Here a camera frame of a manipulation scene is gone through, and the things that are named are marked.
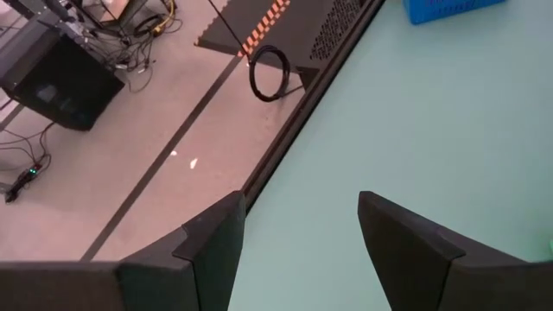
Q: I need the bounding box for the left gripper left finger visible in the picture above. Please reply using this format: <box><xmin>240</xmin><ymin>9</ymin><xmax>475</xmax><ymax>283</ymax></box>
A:
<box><xmin>0</xmin><ymin>190</ymin><xmax>247</xmax><ymax>311</ymax></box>

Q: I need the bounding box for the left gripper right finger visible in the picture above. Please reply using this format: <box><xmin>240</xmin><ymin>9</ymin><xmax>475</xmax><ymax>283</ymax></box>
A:
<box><xmin>357</xmin><ymin>191</ymin><xmax>553</xmax><ymax>311</ymax></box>

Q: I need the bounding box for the black power strip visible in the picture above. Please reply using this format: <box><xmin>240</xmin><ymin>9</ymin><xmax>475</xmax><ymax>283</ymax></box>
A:
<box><xmin>3</xmin><ymin>162</ymin><xmax>44</xmax><ymax>204</ymax></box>

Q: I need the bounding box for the black equipment case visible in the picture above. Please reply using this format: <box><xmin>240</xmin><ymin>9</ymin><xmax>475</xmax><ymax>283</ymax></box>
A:
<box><xmin>0</xmin><ymin>12</ymin><xmax>126</xmax><ymax>132</ymax></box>

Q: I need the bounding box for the black perforated computer tower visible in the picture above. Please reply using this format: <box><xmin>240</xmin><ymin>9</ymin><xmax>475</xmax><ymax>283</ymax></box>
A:
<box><xmin>296</xmin><ymin>0</ymin><xmax>373</xmax><ymax>90</ymax></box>

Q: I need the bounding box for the blue plastic basket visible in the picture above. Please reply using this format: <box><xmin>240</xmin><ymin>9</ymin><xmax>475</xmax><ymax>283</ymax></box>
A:
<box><xmin>403</xmin><ymin>0</ymin><xmax>507</xmax><ymax>26</ymax></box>

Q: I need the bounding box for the black metal table frame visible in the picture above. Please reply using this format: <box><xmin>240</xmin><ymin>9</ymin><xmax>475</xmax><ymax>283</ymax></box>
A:
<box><xmin>239</xmin><ymin>0</ymin><xmax>388</xmax><ymax>213</ymax></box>

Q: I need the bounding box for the coiled black cable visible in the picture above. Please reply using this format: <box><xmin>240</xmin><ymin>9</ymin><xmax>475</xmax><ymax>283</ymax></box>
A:
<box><xmin>207</xmin><ymin>0</ymin><xmax>306</xmax><ymax>104</ymax></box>

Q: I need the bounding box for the yellow cable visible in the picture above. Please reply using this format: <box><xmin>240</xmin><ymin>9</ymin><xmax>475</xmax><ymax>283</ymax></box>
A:
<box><xmin>149</xmin><ymin>0</ymin><xmax>177</xmax><ymax>36</ymax></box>

